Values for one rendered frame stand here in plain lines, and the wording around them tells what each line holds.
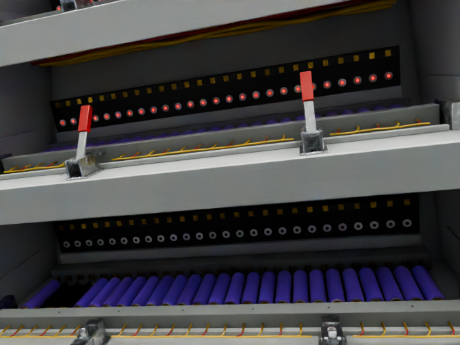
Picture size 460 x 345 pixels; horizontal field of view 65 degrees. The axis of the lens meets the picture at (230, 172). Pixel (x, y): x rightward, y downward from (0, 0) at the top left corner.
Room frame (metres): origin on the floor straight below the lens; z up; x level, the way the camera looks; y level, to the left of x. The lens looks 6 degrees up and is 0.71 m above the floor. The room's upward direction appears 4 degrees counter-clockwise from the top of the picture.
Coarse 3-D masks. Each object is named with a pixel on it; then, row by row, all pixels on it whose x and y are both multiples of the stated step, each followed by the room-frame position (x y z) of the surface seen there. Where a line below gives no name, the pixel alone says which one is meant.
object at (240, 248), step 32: (32, 256) 0.58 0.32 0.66; (64, 256) 0.60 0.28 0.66; (96, 256) 0.58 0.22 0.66; (128, 256) 0.57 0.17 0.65; (160, 256) 0.56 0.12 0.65; (192, 256) 0.55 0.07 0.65; (448, 256) 0.47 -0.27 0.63; (0, 288) 0.52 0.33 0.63; (32, 288) 0.58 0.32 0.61; (448, 288) 0.44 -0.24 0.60
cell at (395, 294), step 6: (378, 270) 0.46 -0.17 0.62; (384, 270) 0.45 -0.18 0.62; (390, 270) 0.46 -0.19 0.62; (378, 276) 0.45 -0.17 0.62; (384, 276) 0.44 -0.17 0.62; (390, 276) 0.44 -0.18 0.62; (384, 282) 0.43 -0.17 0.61; (390, 282) 0.43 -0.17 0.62; (384, 288) 0.43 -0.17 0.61; (390, 288) 0.42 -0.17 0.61; (396, 288) 0.42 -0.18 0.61; (384, 294) 0.42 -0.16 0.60; (390, 294) 0.41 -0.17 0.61; (396, 294) 0.41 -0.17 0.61; (390, 300) 0.41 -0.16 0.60; (402, 300) 0.40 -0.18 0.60
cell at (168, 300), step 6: (180, 276) 0.51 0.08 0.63; (174, 282) 0.50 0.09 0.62; (180, 282) 0.50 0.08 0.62; (186, 282) 0.51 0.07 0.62; (174, 288) 0.49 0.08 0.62; (180, 288) 0.49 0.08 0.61; (168, 294) 0.48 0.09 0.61; (174, 294) 0.48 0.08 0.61; (180, 294) 0.49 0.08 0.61; (168, 300) 0.46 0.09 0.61; (174, 300) 0.47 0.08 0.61
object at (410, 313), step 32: (0, 320) 0.48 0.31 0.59; (32, 320) 0.47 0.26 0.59; (64, 320) 0.46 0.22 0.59; (128, 320) 0.44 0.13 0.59; (160, 320) 0.43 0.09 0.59; (192, 320) 0.43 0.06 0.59; (224, 320) 0.42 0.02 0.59; (256, 320) 0.41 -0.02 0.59; (288, 320) 0.40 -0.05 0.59; (320, 320) 0.40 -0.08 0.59; (352, 320) 0.39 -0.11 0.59; (384, 320) 0.38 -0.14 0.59; (416, 320) 0.38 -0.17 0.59; (448, 320) 0.37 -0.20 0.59
